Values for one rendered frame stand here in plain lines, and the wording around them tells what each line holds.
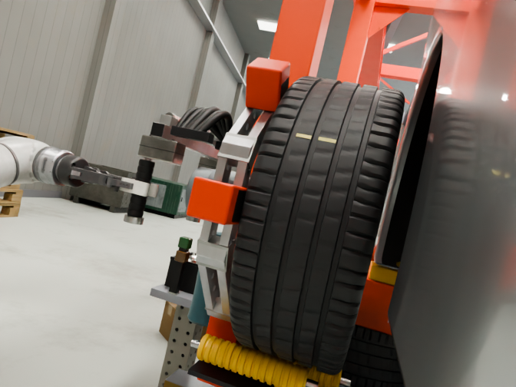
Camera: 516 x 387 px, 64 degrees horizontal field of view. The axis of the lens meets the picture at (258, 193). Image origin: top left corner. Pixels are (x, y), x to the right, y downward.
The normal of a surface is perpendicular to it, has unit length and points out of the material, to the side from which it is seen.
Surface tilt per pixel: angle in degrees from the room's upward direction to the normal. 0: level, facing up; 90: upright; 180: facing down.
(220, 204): 90
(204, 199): 90
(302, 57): 90
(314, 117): 55
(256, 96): 125
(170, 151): 90
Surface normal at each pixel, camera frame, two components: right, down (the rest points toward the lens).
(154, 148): -0.25, -0.05
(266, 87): -0.33, 0.51
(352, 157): -0.14, -0.42
